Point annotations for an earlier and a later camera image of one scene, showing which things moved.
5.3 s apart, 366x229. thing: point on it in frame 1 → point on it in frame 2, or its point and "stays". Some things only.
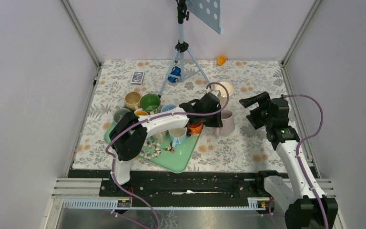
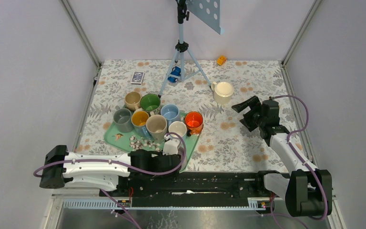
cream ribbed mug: [223, 96] stays
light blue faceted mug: [177, 136] stays
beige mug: [133, 100] stays
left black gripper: [217, 122] → [160, 154]
